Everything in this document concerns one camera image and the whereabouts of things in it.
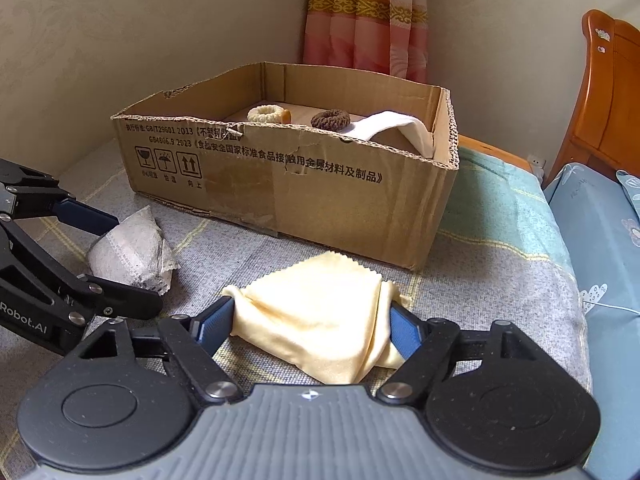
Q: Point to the brown hair scrunchie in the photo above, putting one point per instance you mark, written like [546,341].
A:
[320,122]

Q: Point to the pink patterned curtain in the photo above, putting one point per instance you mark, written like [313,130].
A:
[365,20]

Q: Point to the blue patterned bedsheet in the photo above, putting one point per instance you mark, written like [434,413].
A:
[600,240]

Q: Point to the cardboard box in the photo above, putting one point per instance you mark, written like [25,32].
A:
[325,195]

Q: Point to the white wall socket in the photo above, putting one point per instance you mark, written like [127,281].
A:
[537,161]

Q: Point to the white cloth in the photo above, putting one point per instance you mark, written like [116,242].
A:
[395,122]

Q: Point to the wooden headboard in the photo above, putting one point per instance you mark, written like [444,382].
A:
[605,110]

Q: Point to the grey checkered blanket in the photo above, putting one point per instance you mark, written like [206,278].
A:
[480,240]

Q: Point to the pale yellow cloth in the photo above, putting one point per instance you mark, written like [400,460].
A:
[310,315]

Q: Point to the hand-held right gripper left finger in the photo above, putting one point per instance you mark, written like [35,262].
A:
[215,327]

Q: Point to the cream hair scrunchie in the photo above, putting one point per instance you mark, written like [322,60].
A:
[257,115]

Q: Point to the grey lace-trimmed sachet pillow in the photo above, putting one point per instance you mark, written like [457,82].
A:
[130,250]

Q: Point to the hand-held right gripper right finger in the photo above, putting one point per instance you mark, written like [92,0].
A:
[405,330]

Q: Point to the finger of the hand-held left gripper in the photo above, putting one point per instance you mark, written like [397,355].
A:
[85,217]
[120,300]

